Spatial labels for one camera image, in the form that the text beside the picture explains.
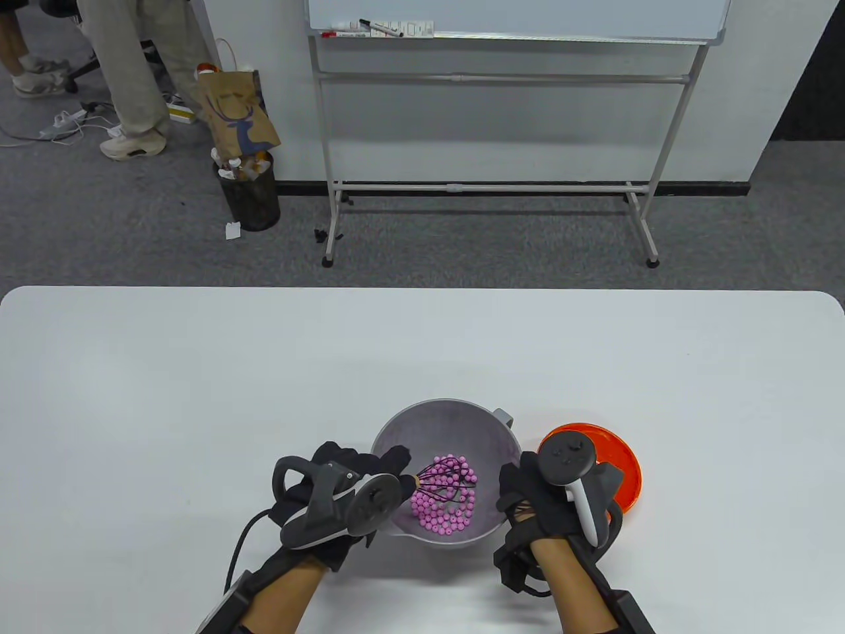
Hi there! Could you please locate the person's left hand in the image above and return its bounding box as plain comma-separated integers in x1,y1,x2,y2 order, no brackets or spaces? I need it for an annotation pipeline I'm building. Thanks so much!
269,441,414,573

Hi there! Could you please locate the person's right hand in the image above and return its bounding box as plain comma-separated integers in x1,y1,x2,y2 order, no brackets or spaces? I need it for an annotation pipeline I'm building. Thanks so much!
494,451,625,596

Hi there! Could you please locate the black whisk with wooden handle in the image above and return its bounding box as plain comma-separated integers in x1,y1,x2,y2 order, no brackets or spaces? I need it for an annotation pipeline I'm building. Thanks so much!
396,456,478,513

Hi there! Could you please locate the orange plastic bowl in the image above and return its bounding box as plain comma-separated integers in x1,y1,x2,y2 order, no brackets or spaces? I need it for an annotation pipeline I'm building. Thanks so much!
540,423,642,513

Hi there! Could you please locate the pile of pink plastic beads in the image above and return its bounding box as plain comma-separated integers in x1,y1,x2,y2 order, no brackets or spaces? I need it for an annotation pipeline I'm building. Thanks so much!
410,454,478,536

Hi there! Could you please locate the grey plastic salad bowl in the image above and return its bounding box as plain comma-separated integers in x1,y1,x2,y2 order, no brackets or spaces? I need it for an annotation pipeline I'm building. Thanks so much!
370,398,520,547

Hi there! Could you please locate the person's left forearm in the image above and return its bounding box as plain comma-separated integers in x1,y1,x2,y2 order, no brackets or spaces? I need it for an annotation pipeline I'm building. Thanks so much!
241,558,329,634

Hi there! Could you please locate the person's right forearm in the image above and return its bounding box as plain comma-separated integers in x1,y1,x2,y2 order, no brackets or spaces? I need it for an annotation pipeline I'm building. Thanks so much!
531,538,629,634

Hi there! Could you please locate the grey black hand controller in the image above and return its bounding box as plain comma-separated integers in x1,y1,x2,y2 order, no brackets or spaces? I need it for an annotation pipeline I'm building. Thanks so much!
274,456,404,551
536,434,625,549

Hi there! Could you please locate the black mesh waste bin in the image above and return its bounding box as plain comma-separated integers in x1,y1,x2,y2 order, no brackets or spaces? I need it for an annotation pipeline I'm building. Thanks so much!
213,151,282,232

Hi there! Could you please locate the pile of discarded bottles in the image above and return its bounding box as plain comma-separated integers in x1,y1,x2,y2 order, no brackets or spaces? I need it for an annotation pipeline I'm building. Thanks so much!
211,149,273,183

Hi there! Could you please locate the brown paper bag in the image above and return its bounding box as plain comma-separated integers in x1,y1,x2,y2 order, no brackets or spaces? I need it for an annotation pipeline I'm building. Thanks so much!
197,38,282,158

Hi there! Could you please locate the grey power strip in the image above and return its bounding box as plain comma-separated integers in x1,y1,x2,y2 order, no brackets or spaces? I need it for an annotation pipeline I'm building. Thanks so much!
40,109,87,140

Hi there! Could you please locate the black office chair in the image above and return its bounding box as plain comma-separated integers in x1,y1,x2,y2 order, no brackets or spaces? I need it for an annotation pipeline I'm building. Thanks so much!
38,0,160,94

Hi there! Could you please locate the whiteboard on metal stand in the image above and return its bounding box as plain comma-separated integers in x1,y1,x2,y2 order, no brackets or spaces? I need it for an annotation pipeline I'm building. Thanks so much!
305,0,732,268

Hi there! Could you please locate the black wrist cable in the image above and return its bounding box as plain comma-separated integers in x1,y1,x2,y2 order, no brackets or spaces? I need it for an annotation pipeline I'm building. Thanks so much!
224,512,276,592

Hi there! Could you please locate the black wrist camera unit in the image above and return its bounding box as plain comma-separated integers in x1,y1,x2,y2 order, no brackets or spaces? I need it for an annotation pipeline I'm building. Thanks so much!
194,571,256,634
593,573,656,634

